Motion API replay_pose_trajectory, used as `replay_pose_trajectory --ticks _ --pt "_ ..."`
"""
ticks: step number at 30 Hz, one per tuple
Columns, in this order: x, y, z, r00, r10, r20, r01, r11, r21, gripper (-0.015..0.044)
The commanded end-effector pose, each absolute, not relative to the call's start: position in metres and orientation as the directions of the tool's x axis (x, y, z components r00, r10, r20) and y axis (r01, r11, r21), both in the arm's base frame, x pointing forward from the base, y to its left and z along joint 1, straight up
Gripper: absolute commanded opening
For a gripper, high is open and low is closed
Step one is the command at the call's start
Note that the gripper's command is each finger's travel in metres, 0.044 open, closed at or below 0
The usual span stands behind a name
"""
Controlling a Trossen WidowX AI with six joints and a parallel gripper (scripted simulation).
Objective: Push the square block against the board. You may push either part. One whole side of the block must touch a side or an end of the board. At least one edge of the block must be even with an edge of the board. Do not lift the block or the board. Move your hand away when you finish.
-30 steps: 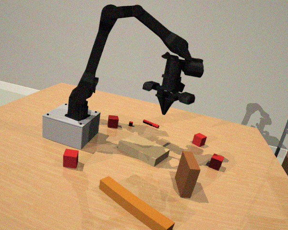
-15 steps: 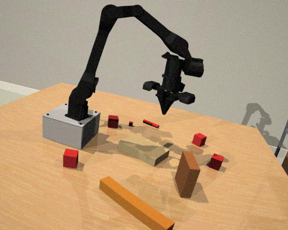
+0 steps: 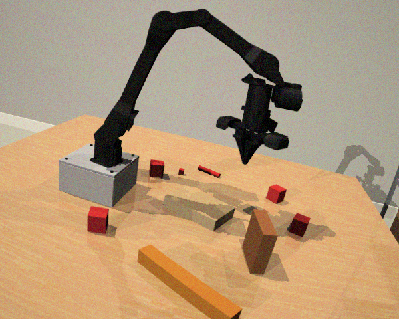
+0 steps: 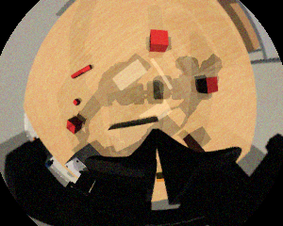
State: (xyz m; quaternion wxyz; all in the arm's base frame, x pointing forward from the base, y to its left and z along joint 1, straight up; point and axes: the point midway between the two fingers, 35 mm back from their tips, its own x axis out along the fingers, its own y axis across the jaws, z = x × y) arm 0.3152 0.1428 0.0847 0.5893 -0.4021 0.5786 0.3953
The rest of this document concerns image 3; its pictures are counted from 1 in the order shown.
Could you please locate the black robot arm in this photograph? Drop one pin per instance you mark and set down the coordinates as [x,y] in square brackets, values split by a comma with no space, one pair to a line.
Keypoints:
[107,146]

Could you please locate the red cylinder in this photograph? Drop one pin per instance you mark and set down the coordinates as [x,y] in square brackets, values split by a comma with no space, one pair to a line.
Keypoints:
[209,171]

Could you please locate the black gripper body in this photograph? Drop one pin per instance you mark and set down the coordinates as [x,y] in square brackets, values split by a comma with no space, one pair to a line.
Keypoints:
[254,119]

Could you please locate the tan board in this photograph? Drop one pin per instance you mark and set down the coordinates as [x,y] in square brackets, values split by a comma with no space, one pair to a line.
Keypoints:
[199,207]

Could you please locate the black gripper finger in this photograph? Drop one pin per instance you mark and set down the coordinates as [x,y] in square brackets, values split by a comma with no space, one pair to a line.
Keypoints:
[241,143]
[250,148]

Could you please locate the brown square block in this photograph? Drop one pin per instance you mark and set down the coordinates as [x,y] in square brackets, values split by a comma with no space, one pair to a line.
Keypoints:
[259,241]

